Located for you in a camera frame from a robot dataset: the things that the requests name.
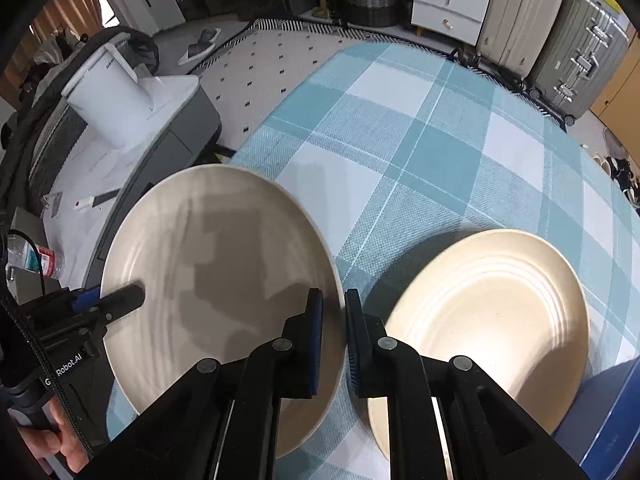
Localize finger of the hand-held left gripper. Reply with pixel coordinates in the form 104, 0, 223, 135
97, 282, 147, 324
70, 286, 103, 313

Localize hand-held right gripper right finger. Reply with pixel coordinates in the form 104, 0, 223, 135
345, 288, 593, 480

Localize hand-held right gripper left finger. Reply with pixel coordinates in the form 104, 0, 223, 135
82, 287, 326, 480

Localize cream plain plate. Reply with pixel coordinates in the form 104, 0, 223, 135
100, 164, 347, 459

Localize cream ridged plate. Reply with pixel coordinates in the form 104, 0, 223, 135
367, 229, 591, 468

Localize person's left hand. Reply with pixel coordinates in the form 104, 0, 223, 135
15, 400, 96, 476

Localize clear water bottle red label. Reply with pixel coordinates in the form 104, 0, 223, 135
0, 232, 66, 281

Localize grey white-topped cabinet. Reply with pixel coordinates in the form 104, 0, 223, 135
10, 74, 222, 311

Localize white cylindrical container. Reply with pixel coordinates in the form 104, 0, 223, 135
61, 42, 156, 150

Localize dark blue plastic stool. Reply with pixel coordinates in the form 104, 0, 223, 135
552, 360, 640, 480

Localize grey patterned rug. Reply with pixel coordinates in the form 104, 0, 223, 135
150, 17, 571, 161

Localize pile of floor shoes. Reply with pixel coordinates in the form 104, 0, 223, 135
592, 152, 640, 211

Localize white drawer cabinet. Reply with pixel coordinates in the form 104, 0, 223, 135
410, 0, 498, 47

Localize grey suitcase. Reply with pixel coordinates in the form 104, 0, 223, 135
527, 0, 630, 126

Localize wooden door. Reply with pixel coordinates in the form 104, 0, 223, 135
590, 30, 640, 136

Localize beige suitcase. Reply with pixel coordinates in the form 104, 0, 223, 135
475, 0, 569, 81

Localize black braided cable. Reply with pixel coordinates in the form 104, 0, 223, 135
0, 292, 97, 463

